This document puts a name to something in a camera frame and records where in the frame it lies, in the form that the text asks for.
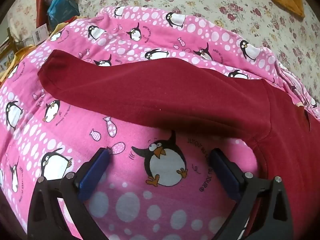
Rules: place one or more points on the red packet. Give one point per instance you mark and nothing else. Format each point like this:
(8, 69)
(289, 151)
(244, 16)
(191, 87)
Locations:
(41, 5)

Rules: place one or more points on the blue plastic bag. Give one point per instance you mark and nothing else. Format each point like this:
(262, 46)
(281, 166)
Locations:
(60, 8)

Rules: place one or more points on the yellow cloth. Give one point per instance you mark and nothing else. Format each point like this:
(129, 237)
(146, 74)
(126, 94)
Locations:
(22, 53)

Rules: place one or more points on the floral bed quilt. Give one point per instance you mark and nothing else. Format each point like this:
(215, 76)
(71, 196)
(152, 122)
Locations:
(225, 5)

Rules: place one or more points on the dark red shirt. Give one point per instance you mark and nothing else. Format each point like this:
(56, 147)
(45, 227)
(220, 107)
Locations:
(162, 92)

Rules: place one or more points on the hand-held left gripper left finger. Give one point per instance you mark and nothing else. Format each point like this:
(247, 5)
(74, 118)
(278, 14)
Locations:
(93, 173)

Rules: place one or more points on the pink penguin print blanket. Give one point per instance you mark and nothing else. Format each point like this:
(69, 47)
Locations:
(62, 130)

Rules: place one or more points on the white paper tag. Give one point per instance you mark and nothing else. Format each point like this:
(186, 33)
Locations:
(39, 35)

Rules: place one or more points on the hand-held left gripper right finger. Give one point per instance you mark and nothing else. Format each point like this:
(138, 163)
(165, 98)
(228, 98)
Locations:
(224, 173)

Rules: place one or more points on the floral pillow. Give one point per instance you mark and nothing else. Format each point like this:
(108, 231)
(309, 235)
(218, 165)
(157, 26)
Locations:
(22, 17)

